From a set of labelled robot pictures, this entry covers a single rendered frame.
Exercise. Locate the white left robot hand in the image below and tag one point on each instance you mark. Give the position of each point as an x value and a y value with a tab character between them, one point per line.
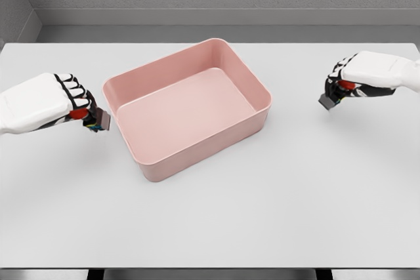
36	103

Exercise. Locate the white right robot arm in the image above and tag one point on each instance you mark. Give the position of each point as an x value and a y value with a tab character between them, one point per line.
414	73

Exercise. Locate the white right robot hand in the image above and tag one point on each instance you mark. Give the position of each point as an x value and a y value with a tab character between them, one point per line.
370	68

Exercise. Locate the red grey industrial switch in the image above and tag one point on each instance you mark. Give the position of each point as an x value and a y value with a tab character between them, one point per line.
98	122
329	99

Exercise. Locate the pink rectangular plastic basket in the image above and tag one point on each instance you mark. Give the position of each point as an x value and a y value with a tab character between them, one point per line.
187	109

